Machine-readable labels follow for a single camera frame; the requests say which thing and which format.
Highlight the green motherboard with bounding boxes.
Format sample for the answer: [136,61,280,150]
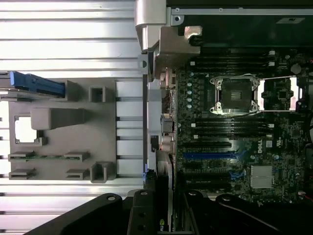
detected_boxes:
[176,46,313,208]

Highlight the blue expansion slot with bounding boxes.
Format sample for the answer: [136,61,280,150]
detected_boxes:
[182,151,234,160]

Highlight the green RAM stick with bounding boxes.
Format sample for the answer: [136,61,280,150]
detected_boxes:
[9,153,90,161]

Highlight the metal socket cover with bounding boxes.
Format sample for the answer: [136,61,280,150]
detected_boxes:
[259,75,304,113]

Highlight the grey parts rack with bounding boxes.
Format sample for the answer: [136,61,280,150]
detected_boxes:
[8,79,117,185]

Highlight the open black PC case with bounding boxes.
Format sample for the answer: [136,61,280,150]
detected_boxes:
[134,0,313,235]

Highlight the long black expansion slot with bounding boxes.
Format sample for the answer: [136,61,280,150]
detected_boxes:
[185,179,232,187]
[182,141,232,149]

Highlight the hard disk in blue caddy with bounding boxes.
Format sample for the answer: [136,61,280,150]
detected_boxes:
[0,70,67,101]

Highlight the silver CPU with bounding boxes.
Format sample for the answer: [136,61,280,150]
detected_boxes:
[14,116,40,144]

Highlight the silver chipset heatsink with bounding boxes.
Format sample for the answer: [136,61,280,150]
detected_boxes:
[250,164,275,189]

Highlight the CPU socket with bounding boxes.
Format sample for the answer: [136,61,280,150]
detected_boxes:
[214,74,261,116]

